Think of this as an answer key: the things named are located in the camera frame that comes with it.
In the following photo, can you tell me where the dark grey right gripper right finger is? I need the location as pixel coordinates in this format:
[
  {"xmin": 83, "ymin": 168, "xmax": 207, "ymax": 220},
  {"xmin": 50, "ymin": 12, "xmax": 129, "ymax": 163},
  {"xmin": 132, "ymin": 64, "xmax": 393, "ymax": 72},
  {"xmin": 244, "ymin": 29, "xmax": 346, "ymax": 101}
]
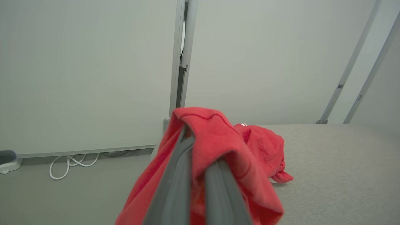
[{"xmin": 204, "ymin": 159, "xmax": 252, "ymax": 225}]

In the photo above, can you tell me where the white power strip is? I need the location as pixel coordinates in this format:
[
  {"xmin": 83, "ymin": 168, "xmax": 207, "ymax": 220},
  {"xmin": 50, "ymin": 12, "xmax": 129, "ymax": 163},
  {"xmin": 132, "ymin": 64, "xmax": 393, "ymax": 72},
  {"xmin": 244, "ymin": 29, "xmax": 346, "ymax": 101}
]
[{"xmin": 0, "ymin": 158, "xmax": 23, "ymax": 174}]

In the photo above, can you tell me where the wide white partition panel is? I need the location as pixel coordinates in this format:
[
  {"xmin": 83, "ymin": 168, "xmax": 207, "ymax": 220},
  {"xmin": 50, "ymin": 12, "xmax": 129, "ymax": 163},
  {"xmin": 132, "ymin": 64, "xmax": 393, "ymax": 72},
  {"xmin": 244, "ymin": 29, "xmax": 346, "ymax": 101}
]
[{"xmin": 0, "ymin": 0, "xmax": 188, "ymax": 159}]

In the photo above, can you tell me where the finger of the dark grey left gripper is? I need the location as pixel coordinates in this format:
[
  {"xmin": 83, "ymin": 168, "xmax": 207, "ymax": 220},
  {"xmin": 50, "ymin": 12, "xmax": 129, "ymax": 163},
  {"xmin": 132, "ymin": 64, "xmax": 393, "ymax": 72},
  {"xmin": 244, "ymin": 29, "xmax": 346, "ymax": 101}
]
[{"xmin": 0, "ymin": 150, "xmax": 17, "ymax": 165}]

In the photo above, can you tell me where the white coiled cable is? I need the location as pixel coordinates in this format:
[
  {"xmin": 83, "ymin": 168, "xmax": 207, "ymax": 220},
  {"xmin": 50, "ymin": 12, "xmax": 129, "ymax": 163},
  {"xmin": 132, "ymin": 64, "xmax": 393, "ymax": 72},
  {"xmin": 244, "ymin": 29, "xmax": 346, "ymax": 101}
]
[{"xmin": 49, "ymin": 152, "xmax": 100, "ymax": 180}]

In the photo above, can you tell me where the red white garment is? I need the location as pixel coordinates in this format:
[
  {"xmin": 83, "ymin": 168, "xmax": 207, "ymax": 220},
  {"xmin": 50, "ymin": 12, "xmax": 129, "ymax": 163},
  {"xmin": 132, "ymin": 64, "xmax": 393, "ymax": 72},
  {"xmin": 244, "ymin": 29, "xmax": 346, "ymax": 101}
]
[{"xmin": 115, "ymin": 107, "xmax": 294, "ymax": 225}]

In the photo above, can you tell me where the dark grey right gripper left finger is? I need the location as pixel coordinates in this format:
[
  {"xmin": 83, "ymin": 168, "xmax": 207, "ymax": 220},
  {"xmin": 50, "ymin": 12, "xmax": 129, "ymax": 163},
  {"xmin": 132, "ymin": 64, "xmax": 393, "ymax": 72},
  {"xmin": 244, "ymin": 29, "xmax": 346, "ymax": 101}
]
[{"xmin": 142, "ymin": 127, "xmax": 195, "ymax": 225}]

